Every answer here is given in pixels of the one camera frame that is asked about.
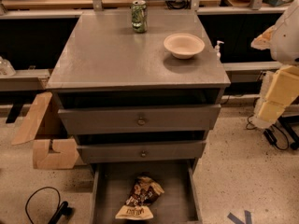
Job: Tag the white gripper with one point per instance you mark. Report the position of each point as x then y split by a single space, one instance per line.
287 38

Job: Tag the brown chip bag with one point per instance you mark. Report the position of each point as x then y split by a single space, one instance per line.
144 193

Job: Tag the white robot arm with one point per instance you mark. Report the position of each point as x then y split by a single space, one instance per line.
283 41

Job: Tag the grey top drawer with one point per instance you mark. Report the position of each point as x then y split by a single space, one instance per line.
143 111

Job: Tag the grey drawer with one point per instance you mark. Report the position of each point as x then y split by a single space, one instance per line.
143 111
113 182
173 149

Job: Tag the grey bottom drawer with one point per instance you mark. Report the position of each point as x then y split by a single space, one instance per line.
113 182

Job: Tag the grey middle drawer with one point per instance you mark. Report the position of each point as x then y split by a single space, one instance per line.
173 149

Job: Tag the grey drawer cabinet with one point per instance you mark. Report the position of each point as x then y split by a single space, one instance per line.
103 53

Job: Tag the white pump dispenser bottle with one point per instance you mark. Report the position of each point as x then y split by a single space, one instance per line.
218 48

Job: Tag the white paper bowl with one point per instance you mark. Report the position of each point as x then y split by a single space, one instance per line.
184 46

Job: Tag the green soda can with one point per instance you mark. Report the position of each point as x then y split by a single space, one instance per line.
139 16

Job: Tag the cardboard box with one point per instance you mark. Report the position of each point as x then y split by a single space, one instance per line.
52 148

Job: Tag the clear plastic container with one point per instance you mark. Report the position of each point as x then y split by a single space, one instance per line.
6 69

